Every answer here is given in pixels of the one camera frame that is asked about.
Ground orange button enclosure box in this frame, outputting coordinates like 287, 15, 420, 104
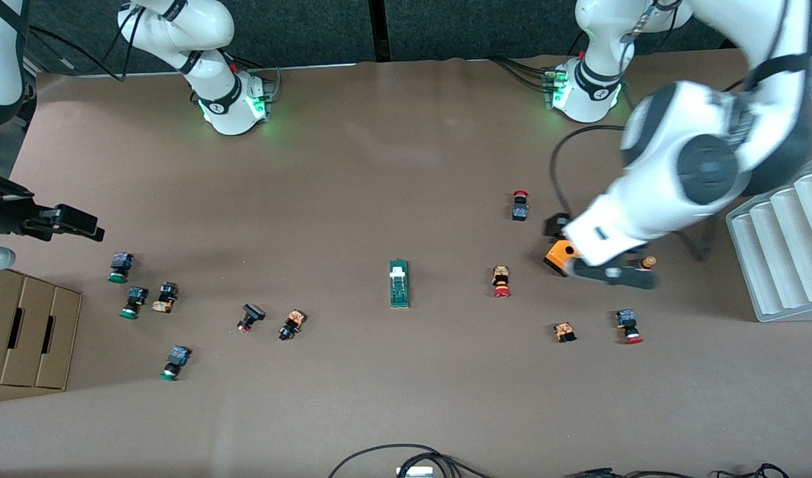
544, 240, 582, 278

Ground black base cable bundle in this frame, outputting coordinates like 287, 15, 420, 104
489, 55, 552, 90

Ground black looped cable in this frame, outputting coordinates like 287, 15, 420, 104
328, 443, 496, 478

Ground green load switch white lever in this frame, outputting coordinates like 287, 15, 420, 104
388, 258, 411, 309

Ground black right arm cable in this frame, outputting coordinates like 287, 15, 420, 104
26, 0, 134, 84

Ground grey ribbed plastic tray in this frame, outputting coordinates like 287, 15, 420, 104
725, 158, 812, 323

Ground brown cardboard box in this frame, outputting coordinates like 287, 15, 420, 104
0, 266, 83, 390

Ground black square push button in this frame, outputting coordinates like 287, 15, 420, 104
236, 303, 266, 334

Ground thin black cable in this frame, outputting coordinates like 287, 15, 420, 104
708, 463, 791, 478

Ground black selector switch orange block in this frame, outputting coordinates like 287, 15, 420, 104
278, 309, 307, 342
151, 281, 179, 314

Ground green mushroom push button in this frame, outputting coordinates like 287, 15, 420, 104
119, 286, 149, 320
159, 345, 193, 382
108, 252, 135, 284

